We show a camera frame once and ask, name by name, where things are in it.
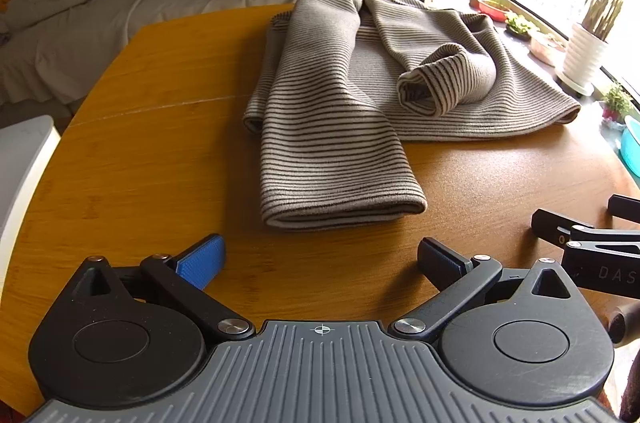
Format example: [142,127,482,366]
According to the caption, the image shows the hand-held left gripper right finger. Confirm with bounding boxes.
[388,237,576,343]

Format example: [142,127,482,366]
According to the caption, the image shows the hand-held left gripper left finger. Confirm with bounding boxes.
[70,233,256,344]

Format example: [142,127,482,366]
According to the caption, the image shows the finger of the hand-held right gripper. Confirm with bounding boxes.
[531,209,640,254]
[607,194,640,224]

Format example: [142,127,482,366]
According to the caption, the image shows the grey striped sweater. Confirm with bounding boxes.
[243,0,582,233]

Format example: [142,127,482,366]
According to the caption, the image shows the blue plastic basin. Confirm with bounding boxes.
[619,115,640,180]

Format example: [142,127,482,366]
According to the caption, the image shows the small plant in pink pot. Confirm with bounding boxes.
[599,82,636,124]

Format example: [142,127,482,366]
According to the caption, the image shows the white ribbed plant pot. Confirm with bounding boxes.
[555,23,611,97]

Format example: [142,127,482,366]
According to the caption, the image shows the brown planter tray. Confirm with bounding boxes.
[529,31,569,66]

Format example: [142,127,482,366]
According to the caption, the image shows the white side table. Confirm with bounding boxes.
[0,115,62,256]

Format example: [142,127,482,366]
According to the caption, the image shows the small green leafy plant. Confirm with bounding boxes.
[504,13,534,42]

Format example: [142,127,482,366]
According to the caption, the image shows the red planter tray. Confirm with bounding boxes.
[469,0,512,22]

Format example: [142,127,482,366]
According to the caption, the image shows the white covered sofa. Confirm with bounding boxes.
[0,0,321,106]

